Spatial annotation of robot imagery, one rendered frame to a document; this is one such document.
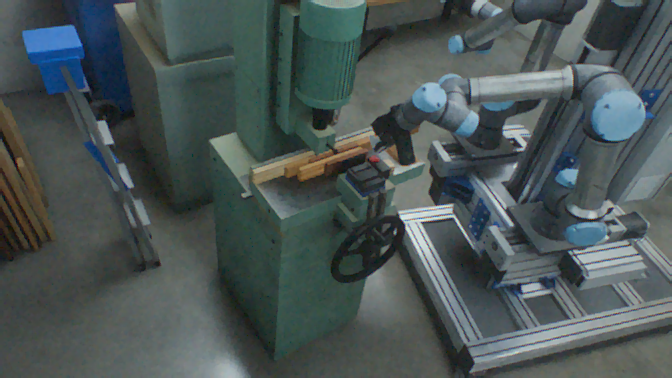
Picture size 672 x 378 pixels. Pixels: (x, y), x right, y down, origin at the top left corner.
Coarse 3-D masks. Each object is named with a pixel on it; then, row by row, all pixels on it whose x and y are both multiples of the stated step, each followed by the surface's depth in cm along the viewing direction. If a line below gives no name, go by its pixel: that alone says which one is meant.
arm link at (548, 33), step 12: (564, 0) 171; (576, 0) 174; (564, 12) 176; (576, 12) 179; (540, 24) 186; (552, 24) 181; (564, 24) 180; (540, 36) 186; (552, 36) 184; (540, 48) 188; (552, 48) 188; (528, 60) 194; (540, 60) 191; (528, 72) 196; (528, 108) 205
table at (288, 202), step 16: (320, 176) 171; (336, 176) 172; (400, 176) 179; (256, 192) 166; (272, 192) 163; (288, 192) 164; (304, 192) 165; (320, 192) 166; (336, 192) 167; (272, 208) 158; (288, 208) 159; (304, 208) 160; (320, 208) 163; (336, 208) 168; (288, 224) 159; (352, 224) 162
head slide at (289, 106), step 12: (288, 12) 143; (288, 24) 145; (288, 36) 147; (288, 48) 150; (288, 60) 152; (288, 72) 154; (288, 84) 157; (288, 96) 160; (288, 108) 163; (300, 108) 165; (312, 108) 168; (276, 120) 173; (288, 120) 166; (288, 132) 169
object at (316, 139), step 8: (304, 120) 165; (312, 120) 165; (296, 128) 170; (304, 128) 165; (312, 128) 162; (328, 128) 163; (304, 136) 167; (312, 136) 162; (320, 136) 160; (328, 136) 161; (312, 144) 164; (320, 144) 161; (320, 152) 164
